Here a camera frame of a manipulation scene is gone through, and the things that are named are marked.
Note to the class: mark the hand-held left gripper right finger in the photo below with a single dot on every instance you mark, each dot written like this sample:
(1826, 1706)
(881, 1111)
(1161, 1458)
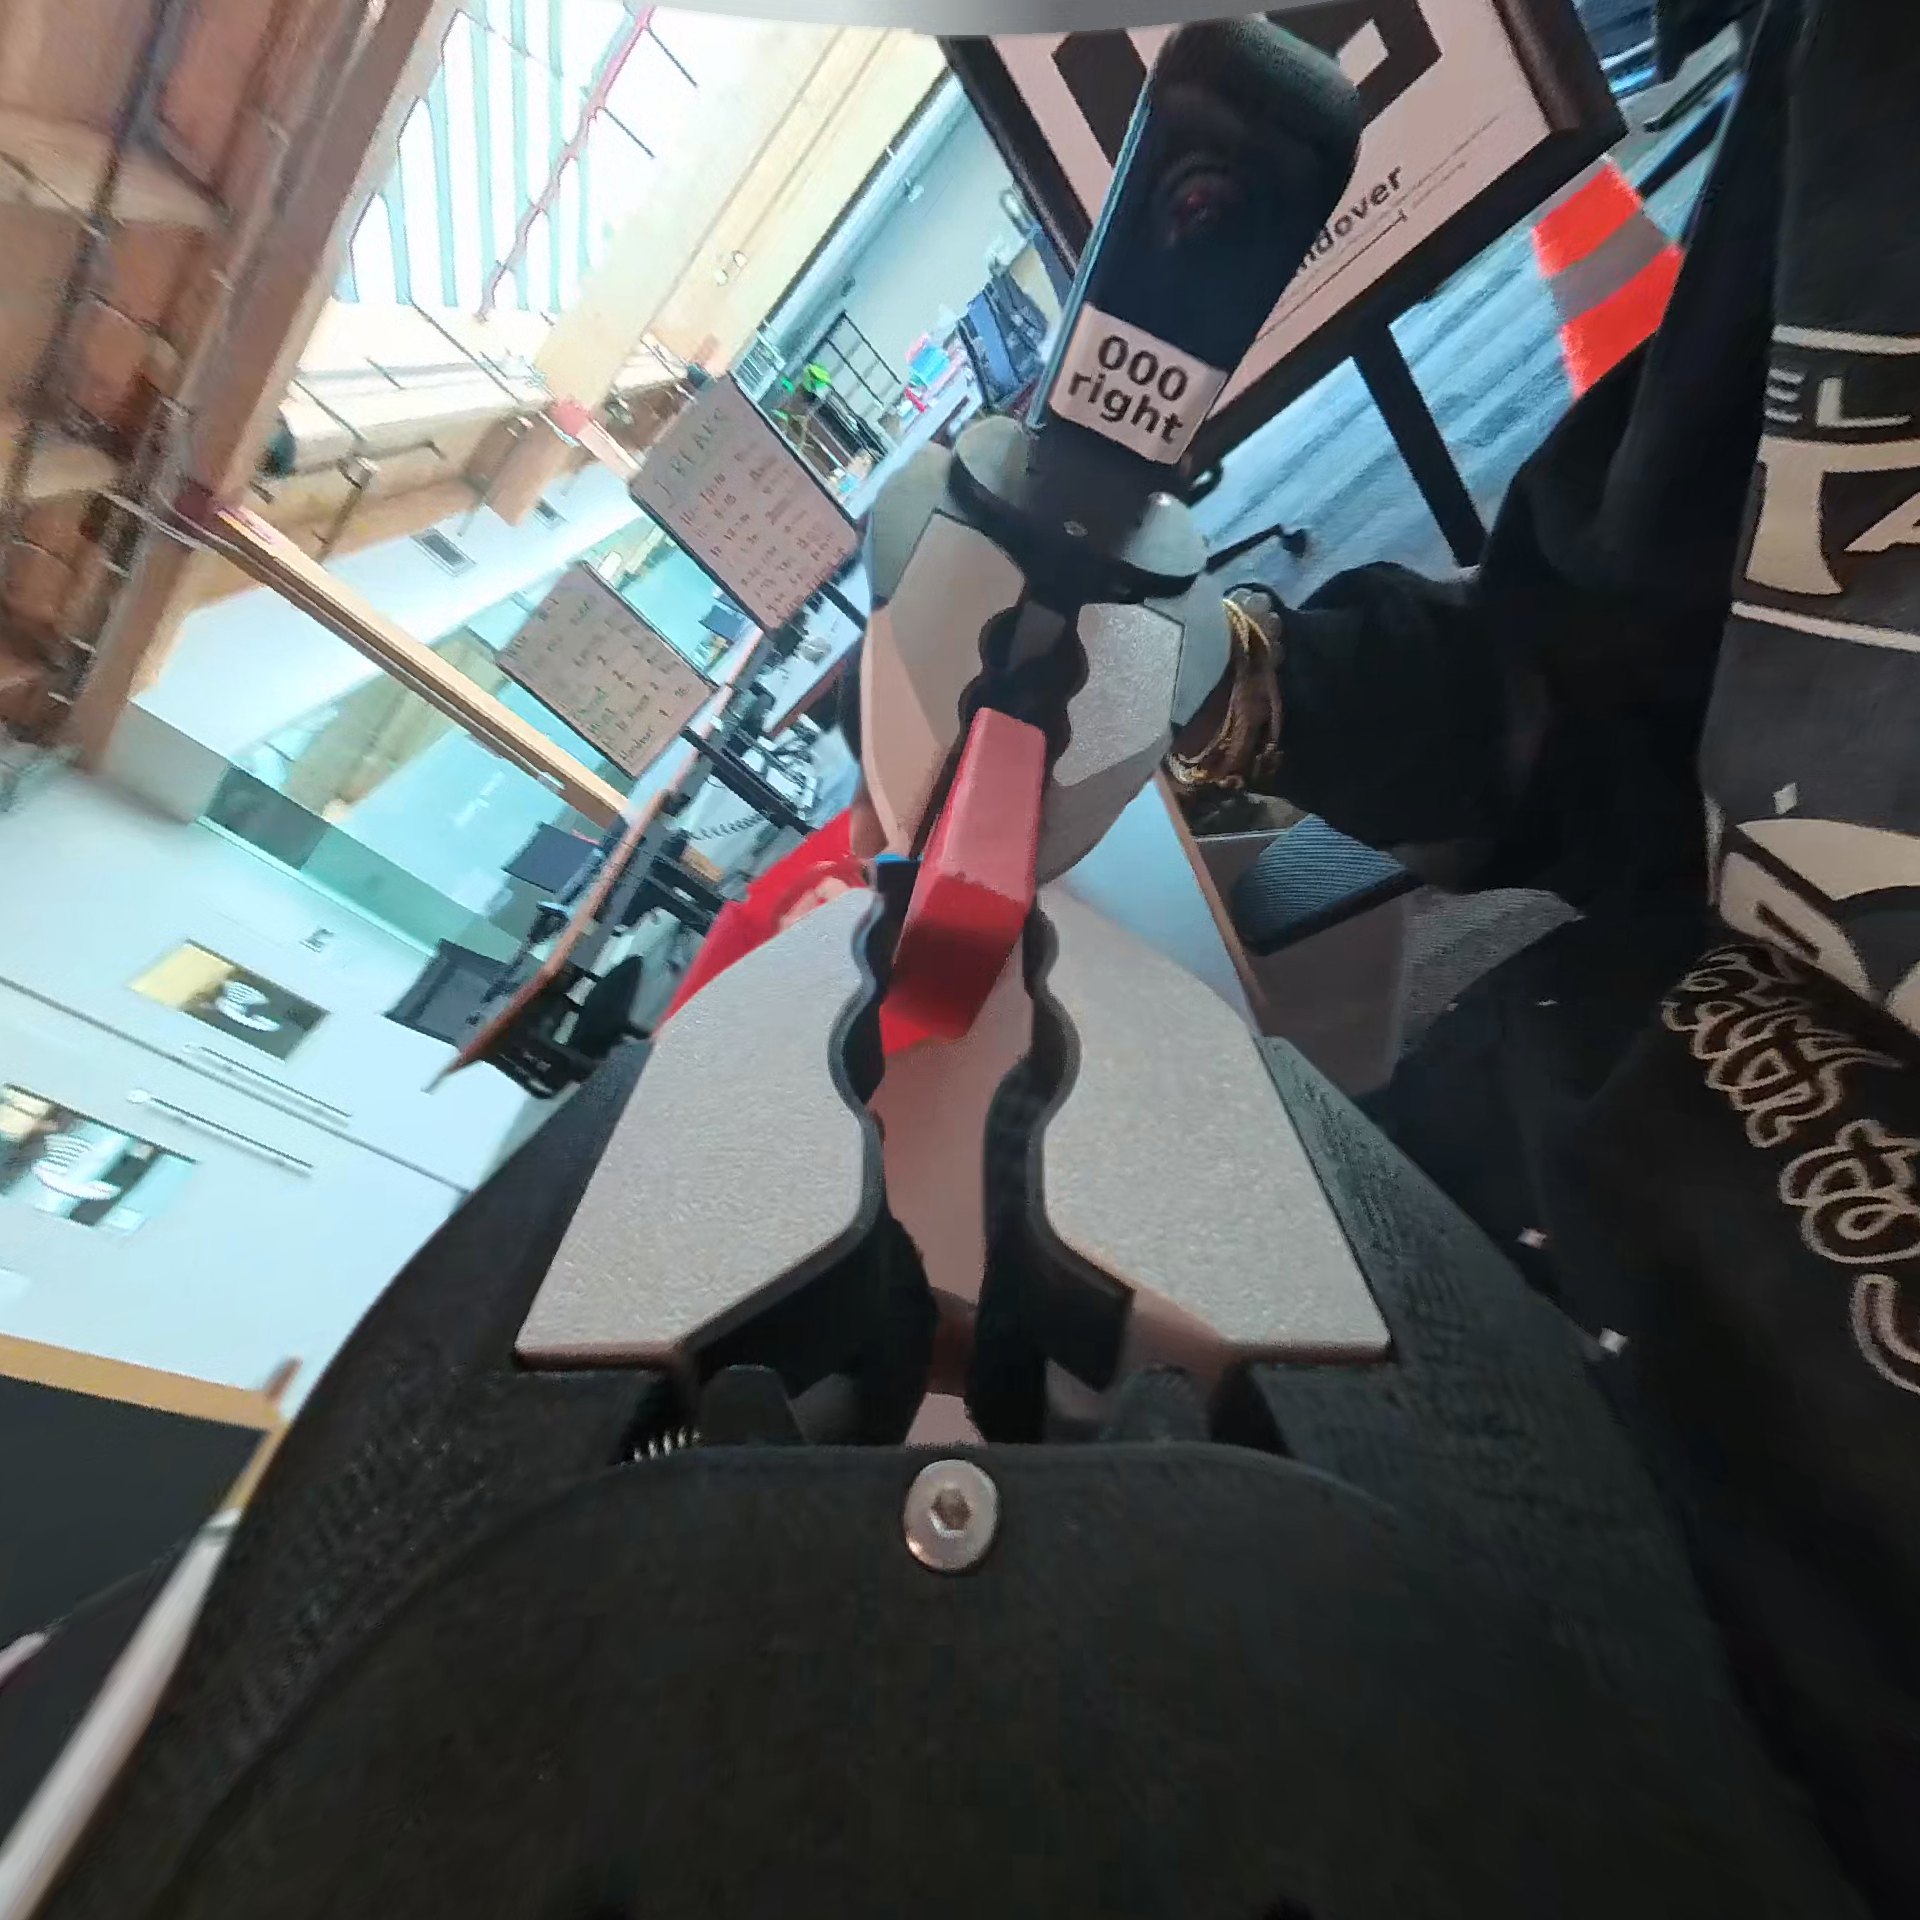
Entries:
(1215, 1184)

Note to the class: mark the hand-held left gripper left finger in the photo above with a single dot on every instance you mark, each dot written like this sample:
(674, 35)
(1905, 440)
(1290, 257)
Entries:
(705, 1170)

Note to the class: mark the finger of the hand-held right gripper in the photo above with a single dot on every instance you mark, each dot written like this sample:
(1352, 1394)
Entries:
(1125, 691)
(922, 661)

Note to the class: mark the red rectangular wooden block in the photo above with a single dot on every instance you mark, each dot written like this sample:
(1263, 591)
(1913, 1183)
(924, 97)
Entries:
(968, 885)

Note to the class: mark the black office chair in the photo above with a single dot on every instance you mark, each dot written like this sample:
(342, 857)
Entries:
(551, 862)
(557, 1014)

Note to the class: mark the whiteboard on black stand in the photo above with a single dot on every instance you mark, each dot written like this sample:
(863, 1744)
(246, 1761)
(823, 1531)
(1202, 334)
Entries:
(744, 503)
(608, 667)

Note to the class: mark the brown-edged office desk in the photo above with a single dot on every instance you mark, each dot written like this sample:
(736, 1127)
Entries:
(557, 960)

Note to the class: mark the grey office chair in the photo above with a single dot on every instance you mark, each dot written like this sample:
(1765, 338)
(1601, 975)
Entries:
(1319, 885)

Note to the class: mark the red plastic bin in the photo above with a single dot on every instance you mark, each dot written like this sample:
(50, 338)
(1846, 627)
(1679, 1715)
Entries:
(764, 902)

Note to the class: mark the framed tag sign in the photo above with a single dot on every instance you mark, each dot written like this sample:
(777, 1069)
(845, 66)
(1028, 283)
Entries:
(1484, 89)

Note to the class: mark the orange traffic cone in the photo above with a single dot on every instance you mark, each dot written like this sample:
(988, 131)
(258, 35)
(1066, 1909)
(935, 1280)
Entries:
(1613, 283)

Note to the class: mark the black printed sweatshirt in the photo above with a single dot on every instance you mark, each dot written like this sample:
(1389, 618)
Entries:
(1724, 1350)

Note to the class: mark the wooden support post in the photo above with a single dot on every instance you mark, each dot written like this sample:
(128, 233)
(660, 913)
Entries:
(422, 661)

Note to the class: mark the wall logo window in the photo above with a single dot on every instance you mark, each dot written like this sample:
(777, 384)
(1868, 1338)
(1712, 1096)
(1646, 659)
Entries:
(233, 998)
(90, 1161)

